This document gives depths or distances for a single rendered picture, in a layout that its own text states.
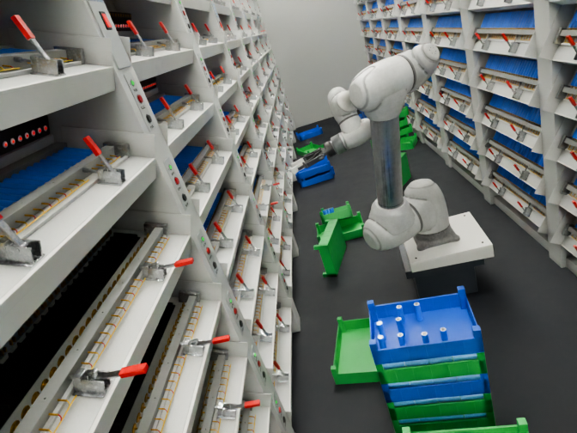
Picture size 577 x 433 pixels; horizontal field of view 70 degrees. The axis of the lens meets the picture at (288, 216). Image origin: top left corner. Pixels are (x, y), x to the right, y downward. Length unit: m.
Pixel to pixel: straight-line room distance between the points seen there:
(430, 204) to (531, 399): 0.76
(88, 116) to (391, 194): 1.09
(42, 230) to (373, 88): 1.04
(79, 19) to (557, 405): 1.62
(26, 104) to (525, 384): 1.56
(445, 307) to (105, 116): 1.11
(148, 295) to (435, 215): 1.32
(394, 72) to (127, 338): 1.10
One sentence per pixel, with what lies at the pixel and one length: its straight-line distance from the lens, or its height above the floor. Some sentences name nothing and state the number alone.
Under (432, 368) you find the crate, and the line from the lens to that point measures 1.33.
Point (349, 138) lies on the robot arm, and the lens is 1.97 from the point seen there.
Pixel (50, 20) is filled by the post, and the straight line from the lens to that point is 0.96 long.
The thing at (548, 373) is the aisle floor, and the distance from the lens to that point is 1.70.
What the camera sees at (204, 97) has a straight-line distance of 1.59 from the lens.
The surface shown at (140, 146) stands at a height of 1.13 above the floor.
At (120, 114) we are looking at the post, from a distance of 0.93.
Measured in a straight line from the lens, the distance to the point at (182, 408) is 0.83.
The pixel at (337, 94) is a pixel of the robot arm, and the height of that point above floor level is 0.92.
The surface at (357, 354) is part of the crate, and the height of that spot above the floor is 0.00.
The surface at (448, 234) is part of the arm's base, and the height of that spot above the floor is 0.27.
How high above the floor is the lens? 1.25
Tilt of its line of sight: 23 degrees down
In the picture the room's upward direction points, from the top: 19 degrees counter-clockwise
